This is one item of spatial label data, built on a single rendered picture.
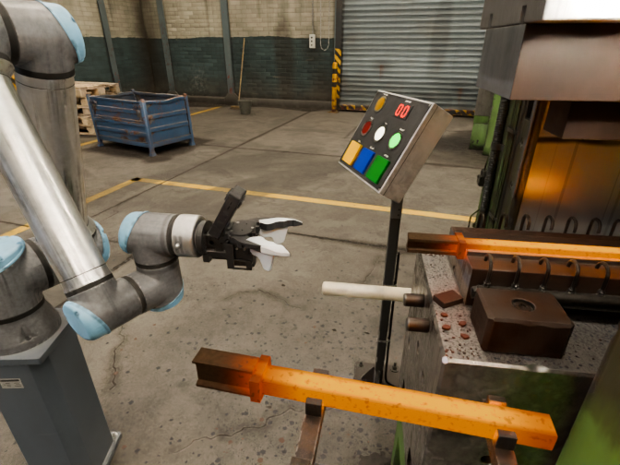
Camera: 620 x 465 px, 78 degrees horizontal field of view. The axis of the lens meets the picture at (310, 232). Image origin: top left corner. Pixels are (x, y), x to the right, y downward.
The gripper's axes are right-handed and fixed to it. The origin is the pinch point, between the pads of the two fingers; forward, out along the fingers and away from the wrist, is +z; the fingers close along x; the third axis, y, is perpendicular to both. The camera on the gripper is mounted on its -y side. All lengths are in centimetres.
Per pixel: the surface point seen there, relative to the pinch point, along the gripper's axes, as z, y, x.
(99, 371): -101, 100, -46
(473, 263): 32.9, 0.5, 5.5
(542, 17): 32, -37, 12
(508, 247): 39.7, -1.0, 1.3
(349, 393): 12.7, 2.7, 35.1
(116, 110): -319, 47, -419
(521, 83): 33.4, -29.5, 7.4
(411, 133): 25, -12, -42
